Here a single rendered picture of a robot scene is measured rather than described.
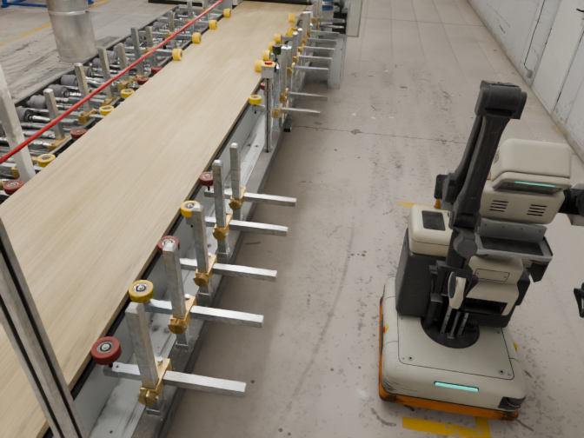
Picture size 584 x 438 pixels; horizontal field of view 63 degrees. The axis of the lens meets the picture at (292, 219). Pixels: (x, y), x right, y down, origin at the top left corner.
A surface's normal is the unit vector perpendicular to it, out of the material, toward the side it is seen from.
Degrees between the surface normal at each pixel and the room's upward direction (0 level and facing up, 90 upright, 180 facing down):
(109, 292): 0
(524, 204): 98
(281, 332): 0
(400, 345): 0
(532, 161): 42
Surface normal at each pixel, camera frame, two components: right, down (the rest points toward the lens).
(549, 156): -0.08, -0.21
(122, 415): 0.04, -0.81
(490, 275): -0.16, 0.68
